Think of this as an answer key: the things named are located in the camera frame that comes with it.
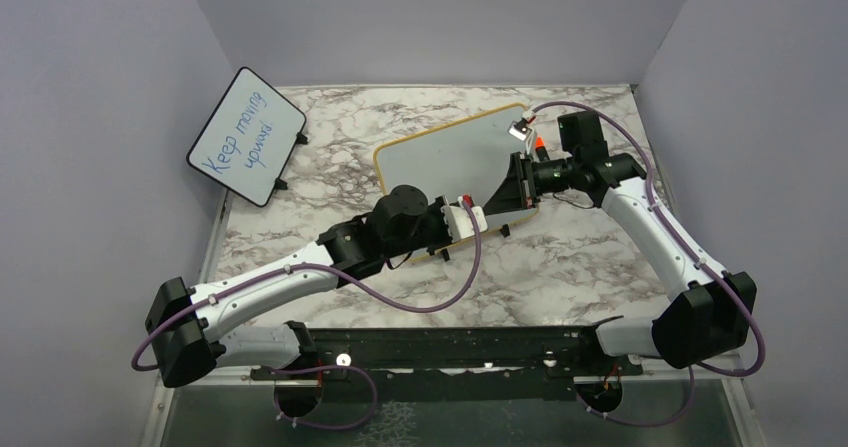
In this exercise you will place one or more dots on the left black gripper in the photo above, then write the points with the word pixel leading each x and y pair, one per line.
pixel 436 210

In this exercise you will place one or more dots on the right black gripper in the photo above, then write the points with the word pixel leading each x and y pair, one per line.
pixel 518 191

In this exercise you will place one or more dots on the yellow-framed whiteboard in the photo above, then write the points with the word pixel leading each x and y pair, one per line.
pixel 467 157

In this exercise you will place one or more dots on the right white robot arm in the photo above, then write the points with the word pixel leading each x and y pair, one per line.
pixel 710 310

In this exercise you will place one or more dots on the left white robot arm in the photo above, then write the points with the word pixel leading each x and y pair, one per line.
pixel 278 285

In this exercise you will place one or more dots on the black-framed whiteboard with writing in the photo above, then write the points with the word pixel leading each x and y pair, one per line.
pixel 249 138

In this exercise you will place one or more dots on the orange-capped black highlighter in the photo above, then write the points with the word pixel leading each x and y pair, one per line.
pixel 541 150

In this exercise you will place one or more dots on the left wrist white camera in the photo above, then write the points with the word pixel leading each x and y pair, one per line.
pixel 459 219

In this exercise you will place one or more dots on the wrist white camera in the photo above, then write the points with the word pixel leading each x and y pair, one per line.
pixel 459 219
pixel 522 128

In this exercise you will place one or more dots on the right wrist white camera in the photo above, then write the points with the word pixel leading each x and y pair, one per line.
pixel 522 128

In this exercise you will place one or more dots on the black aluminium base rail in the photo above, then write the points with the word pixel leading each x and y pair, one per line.
pixel 307 367

